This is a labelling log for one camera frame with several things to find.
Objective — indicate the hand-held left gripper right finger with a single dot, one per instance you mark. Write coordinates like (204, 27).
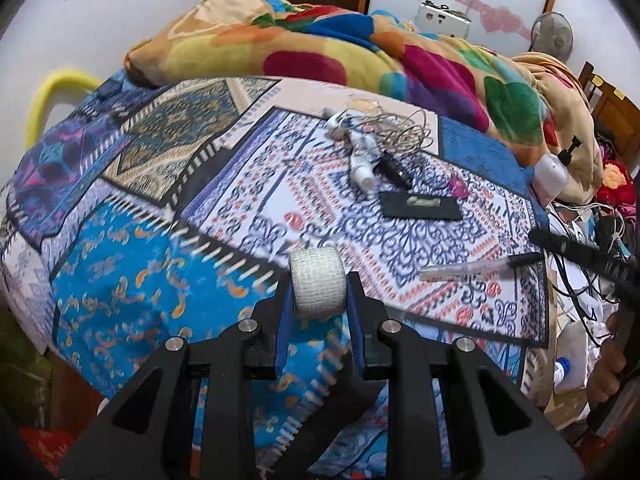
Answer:
(354, 320)

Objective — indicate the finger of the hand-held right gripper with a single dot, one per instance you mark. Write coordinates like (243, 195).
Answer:
(570, 245)

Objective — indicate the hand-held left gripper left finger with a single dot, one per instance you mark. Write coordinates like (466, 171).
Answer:
(284, 320)

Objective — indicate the white bandage roll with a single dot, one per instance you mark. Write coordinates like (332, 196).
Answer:
(317, 280)

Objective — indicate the clear pen with black cap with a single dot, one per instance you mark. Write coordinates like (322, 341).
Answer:
(475, 267)

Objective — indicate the white earphones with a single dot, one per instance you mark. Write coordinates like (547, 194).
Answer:
(387, 121)

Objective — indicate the clear plastic bag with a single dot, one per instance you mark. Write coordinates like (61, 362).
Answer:
(370, 106)

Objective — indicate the person's right hand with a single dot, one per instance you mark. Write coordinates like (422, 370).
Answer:
(605, 370)

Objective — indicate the white pump bottle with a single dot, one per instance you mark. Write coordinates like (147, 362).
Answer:
(550, 177)

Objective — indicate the red floral cloth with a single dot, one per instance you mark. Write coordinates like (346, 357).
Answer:
(615, 180)

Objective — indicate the clear bottle with blue cap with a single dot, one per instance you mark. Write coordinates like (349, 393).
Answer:
(567, 370)

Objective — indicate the pink wrapper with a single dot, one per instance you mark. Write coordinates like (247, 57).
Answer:
(458, 188)

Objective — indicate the black rectangular case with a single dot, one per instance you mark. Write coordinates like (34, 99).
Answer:
(420, 206)

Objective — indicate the wooden chair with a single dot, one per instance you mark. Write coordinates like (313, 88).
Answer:
(612, 110)

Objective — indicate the patterned blue bedsheet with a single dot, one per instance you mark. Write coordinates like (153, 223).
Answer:
(150, 260)

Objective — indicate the small white bottle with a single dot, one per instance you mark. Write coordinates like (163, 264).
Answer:
(361, 167)

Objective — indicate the small black device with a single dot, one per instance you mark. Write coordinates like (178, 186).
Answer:
(395, 172)

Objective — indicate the white plastic piece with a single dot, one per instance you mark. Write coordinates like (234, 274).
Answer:
(336, 125)

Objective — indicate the standing fan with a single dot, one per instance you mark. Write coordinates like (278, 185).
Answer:
(552, 35)

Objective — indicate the white box device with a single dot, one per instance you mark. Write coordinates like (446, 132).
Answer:
(442, 20)

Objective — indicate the colourful fleece blanket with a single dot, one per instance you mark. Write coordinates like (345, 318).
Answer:
(310, 50)

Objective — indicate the yellow bed frame tube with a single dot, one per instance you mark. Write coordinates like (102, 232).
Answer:
(37, 100)

